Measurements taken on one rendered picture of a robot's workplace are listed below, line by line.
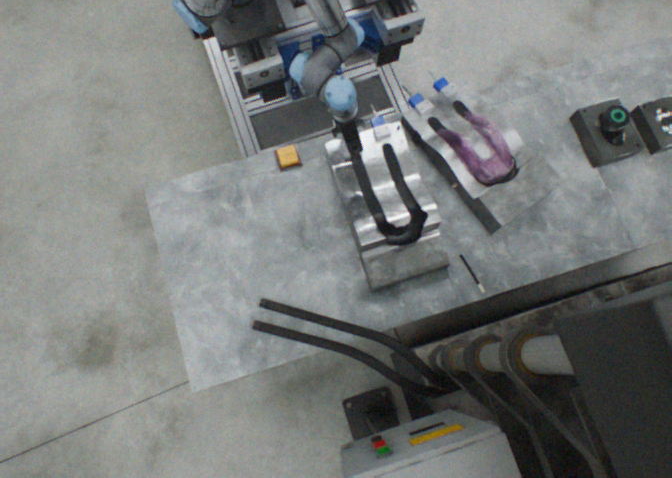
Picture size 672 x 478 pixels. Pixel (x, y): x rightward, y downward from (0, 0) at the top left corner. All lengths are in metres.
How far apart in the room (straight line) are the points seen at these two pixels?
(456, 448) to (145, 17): 2.80
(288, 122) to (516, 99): 1.07
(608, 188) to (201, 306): 1.41
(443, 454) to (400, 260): 0.77
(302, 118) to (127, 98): 1.00
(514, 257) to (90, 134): 2.19
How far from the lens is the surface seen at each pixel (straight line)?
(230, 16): 1.74
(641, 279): 1.95
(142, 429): 2.59
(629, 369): 0.58
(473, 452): 1.00
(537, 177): 1.75
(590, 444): 1.00
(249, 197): 1.74
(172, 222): 1.77
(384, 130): 1.69
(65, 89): 3.16
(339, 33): 1.40
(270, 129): 2.49
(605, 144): 1.94
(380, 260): 1.61
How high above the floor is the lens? 2.43
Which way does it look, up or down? 75 degrees down
